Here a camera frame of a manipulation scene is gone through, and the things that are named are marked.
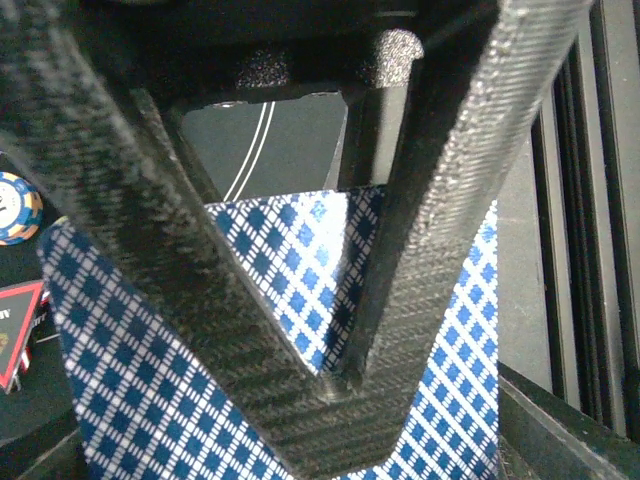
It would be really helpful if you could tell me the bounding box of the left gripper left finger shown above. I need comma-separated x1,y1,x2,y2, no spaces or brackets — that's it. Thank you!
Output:
0,0,351,480

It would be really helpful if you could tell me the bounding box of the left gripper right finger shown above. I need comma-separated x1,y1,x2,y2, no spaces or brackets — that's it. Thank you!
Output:
344,1,589,450

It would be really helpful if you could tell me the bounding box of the red triangular button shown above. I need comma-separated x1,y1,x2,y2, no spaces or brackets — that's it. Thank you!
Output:
0,280,44,394

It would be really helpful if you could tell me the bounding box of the round black poker mat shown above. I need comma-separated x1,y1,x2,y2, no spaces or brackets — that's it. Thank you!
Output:
0,94,351,446

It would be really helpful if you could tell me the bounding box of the black aluminium rail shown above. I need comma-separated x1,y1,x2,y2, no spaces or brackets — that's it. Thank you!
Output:
498,1,639,479

